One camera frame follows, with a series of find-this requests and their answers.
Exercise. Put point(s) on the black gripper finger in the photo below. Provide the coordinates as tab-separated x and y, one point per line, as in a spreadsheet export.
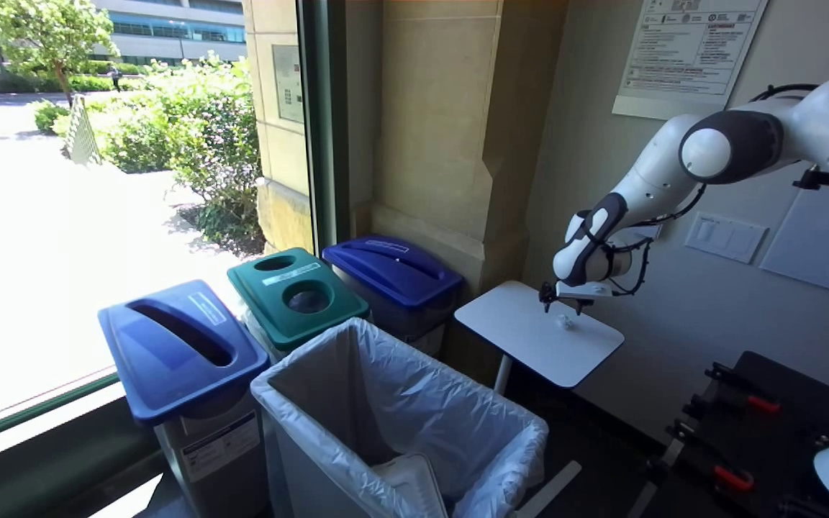
583	305
547	297

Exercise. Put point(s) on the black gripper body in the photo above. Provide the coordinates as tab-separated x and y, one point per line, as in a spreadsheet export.
580	290

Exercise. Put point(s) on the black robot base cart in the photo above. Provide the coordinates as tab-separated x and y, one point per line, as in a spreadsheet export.
771	447

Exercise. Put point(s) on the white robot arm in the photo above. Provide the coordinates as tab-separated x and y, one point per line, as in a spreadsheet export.
685	152

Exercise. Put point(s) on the dark blue lid bin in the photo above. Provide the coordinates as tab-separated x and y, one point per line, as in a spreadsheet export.
407	289

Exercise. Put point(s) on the grey bin with plastic liner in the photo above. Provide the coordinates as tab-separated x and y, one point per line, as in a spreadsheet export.
355	397

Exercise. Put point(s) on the green round hole bin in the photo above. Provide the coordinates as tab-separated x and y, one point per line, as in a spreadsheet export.
290	297

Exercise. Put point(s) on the blue slot lid bin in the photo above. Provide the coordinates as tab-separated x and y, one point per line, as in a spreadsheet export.
184	366

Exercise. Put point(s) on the white side table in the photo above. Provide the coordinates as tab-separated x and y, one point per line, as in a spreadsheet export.
512	320

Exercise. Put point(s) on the white wall switch plate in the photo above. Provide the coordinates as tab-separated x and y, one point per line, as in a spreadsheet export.
727	236

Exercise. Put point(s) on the upper orange handled clamp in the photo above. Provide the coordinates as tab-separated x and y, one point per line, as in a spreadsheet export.
750	391

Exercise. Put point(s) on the orange handled clamp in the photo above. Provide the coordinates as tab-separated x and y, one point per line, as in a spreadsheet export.
712	457
750	391

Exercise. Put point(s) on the lower orange handled clamp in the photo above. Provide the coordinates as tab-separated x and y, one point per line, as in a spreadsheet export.
712	457

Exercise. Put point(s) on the white paper wall poster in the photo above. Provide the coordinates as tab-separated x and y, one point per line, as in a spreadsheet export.
685	56

